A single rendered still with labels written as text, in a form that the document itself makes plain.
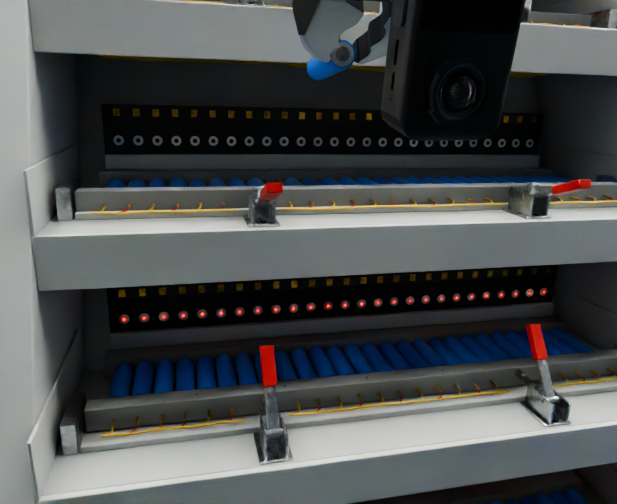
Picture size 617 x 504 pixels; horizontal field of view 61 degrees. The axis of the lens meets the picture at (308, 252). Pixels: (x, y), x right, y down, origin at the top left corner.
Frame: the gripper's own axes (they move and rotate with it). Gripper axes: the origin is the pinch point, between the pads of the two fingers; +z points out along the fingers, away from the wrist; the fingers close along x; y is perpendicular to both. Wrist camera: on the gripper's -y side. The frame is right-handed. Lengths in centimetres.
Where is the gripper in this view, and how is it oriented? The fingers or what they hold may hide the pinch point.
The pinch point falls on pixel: (340, 58)
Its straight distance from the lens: 36.5
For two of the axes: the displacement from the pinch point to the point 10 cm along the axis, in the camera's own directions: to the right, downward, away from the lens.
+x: -9.7, 0.4, -2.3
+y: -0.5, -10.0, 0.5
